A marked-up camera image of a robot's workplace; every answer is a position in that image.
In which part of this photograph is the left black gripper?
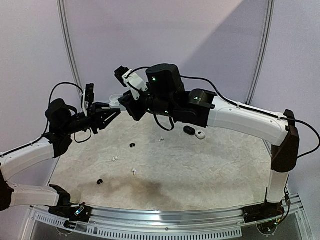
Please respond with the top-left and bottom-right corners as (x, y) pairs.
(61, 102), (121, 135)

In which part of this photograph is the white oval charging case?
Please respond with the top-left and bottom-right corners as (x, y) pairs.
(109, 94), (126, 111)

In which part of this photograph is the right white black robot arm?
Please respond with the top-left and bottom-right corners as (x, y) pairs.
(114, 63), (300, 218)

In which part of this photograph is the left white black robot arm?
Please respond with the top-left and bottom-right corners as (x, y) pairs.
(0, 98), (124, 217)

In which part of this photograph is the black charging case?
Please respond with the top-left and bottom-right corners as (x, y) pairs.
(183, 125), (196, 136)

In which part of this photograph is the small white charging case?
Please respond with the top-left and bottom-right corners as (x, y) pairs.
(195, 130), (206, 140)

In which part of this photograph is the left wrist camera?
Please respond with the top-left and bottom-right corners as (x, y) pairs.
(81, 83), (95, 117)

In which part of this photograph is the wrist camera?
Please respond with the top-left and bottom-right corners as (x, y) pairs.
(81, 83), (95, 117)
(114, 66), (148, 101)

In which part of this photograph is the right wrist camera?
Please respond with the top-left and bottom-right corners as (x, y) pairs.
(114, 66), (148, 101)

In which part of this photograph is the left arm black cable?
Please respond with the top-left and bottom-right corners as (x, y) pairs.
(41, 82), (92, 144)

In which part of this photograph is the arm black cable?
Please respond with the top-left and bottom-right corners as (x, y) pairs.
(124, 66), (320, 158)
(41, 82), (92, 144)

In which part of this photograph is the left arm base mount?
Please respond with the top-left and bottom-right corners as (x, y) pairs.
(48, 202), (93, 223)

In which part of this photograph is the aluminium front rail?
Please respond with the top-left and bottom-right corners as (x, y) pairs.
(22, 194), (313, 240)

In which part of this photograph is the left aluminium frame post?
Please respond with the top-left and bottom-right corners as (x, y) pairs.
(57, 0), (86, 91)

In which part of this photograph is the aluminium frame post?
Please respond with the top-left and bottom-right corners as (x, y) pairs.
(57, 0), (86, 91)
(245, 0), (275, 105)

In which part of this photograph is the right aluminium frame post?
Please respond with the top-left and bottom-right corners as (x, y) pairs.
(245, 0), (275, 105)

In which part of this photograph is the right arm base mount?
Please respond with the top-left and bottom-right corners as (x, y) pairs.
(241, 200), (291, 226)

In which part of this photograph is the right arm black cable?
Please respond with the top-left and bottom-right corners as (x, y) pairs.
(124, 66), (320, 158)

